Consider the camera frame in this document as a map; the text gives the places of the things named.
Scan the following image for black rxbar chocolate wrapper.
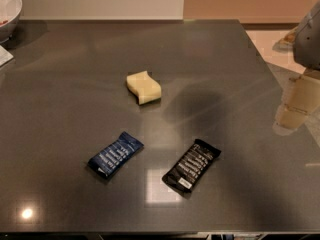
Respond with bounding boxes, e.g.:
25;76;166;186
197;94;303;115
162;139;221;193

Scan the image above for blue rxbar wrapper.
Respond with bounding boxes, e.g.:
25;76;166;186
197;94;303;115
88;132;144;179

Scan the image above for white bowl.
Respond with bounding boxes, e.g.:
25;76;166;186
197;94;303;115
0;0;23;43

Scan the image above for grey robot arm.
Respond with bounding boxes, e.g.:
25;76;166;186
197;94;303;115
273;2;320;136

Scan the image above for white paper sheet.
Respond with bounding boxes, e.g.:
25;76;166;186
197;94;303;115
0;45;14;66

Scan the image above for yellow sponge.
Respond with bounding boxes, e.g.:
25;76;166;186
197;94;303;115
126;71;162;105

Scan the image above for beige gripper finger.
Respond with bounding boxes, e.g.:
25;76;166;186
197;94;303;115
275;69;320;130

